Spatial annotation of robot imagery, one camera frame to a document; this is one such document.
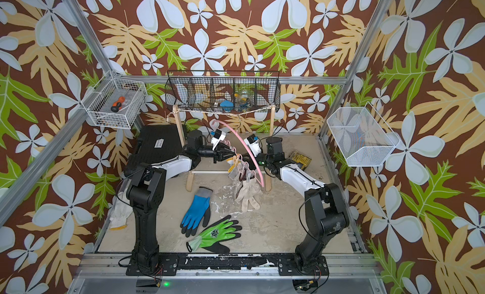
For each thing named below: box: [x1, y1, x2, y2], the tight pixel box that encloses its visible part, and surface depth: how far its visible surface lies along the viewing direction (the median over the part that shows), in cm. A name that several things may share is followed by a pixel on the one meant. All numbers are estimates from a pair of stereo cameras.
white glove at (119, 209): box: [107, 186, 134, 231], surface depth 88 cm
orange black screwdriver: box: [110, 95, 126, 113], surface depth 82 cm
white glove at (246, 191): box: [234, 178, 262, 212], surface depth 87 cm
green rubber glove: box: [185, 215, 242, 253], surface depth 82 cm
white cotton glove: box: [239, 161, 262, 192], surface depth 84 cm
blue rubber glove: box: [179, 186, 213, 238], surface depth 87 cm
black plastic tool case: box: [123, 124, 183, 177], surface depth 107 cm
